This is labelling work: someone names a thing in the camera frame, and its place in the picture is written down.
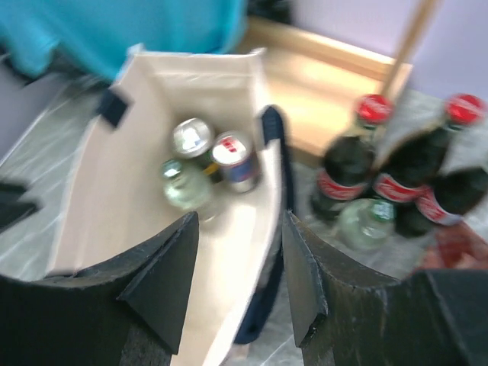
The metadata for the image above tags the beige canvas tote bag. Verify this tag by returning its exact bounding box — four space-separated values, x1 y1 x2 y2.
47 48 285 365

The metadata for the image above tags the wooden clothes rack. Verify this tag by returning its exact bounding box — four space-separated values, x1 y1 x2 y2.
239 1 440 166

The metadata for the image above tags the green cap clear bottle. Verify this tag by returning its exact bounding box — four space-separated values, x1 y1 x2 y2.
333 198 396 252
161 159 217 221

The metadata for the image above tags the red plaid cloth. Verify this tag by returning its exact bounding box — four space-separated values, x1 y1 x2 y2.
414 223 487 271

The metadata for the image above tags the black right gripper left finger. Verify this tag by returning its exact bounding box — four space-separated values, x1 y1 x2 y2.
1 213 199 365

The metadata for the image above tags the silver top drink can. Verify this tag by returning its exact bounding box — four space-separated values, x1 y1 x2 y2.
172 117 217 176

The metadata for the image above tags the red tab drink can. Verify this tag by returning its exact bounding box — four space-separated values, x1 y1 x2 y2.
211 130 261 193

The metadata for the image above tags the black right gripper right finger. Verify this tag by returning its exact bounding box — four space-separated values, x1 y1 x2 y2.
282 212 487 365

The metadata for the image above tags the Coca-Cola glass bottle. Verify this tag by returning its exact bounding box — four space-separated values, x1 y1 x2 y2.
369 94 486 204
395 165 487 238
310 94 393 222

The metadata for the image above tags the turquoise t-shirt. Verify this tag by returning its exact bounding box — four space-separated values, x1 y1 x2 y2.
1 1 247 81

